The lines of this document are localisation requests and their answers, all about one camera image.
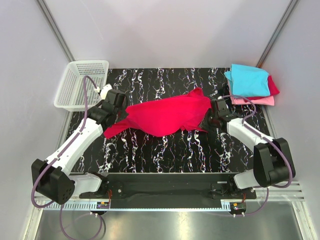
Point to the left corner aluminium post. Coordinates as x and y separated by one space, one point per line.
45 10

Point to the corner aluminium post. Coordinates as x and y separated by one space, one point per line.
45 10
277 31

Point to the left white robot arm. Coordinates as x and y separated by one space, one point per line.
52 177

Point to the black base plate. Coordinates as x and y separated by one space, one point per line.
213 185

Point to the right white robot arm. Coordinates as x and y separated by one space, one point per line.
273 164

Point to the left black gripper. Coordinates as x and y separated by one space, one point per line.
123 115

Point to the aluminium front rail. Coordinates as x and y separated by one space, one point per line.
185 203

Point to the black marbled table mat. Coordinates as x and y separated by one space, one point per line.
133 151

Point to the right corner aluminium post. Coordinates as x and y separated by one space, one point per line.
277 31

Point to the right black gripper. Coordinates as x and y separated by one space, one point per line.
205 126

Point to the folded cyan t shirt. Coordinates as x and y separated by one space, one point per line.
248 81

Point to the crimson t shirt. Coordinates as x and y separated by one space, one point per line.
164 117
272 89

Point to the folded crimson t shirt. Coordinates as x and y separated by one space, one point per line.
272 89

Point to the white plastic basket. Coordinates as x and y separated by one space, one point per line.
70 94

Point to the folded pink t shirt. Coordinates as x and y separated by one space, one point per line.
268 101

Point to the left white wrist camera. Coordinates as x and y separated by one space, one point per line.
102 92

